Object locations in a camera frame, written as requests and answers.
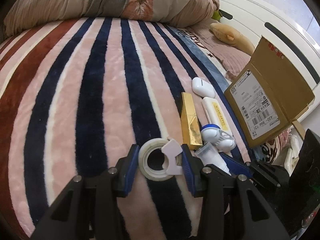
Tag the gold rectangular box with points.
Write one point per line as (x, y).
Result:
(189, 123)

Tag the white earbuds case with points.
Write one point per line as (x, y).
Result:
(202, 88)

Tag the striped plush blanket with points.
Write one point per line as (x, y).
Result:
(76, 94)

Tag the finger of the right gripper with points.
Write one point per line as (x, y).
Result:
(235, 167)

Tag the rolled pink grey duvet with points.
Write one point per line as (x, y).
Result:
(25, 14)

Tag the pink striped pillow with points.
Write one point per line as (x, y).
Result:
(232, 59)

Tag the blue white contact lens case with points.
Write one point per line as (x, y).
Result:
(223, 141)

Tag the white headboard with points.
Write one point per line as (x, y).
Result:
(256, 18)

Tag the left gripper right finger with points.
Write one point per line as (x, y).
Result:
(232, 208)

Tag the clear tape roll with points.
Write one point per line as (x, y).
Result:
(160, 159)

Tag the small white bottle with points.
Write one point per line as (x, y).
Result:
(209, 155)

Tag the white case yellow label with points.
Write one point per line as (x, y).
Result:
(215, 114)

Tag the tan plush toy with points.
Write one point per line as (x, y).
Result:
(232, 37)

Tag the green plush toy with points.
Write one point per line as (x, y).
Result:
(217, 15)

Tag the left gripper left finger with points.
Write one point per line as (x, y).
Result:
(87, 207)

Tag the brown cardboard box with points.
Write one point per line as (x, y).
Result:
(268, 95)

